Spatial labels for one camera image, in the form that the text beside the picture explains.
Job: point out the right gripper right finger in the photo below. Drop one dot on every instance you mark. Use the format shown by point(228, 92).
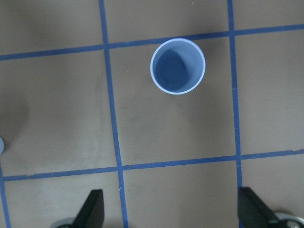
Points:
point(253, 212)

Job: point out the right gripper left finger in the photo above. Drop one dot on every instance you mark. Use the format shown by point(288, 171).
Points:
point(91, 214)

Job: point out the blue cup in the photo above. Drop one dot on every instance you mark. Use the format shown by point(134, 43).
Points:
point(178, 66)

